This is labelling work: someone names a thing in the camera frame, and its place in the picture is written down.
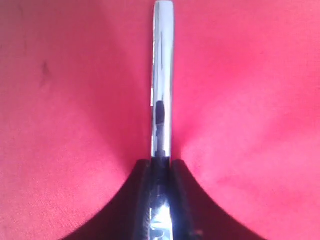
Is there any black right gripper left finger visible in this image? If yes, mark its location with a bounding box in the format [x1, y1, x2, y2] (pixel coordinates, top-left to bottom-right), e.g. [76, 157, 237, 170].
[64, 159, 150, 240]

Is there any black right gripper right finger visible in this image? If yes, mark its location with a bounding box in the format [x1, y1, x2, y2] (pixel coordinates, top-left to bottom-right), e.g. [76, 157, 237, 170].
[170, 160, 260, 240]

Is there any steel table knife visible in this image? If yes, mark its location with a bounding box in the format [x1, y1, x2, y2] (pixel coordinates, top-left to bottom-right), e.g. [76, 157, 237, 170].
[136, 0, 175, 240]

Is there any red table cloth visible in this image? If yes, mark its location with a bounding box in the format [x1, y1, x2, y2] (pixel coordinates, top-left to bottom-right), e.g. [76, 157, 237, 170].
[0, 0, 320, 240]

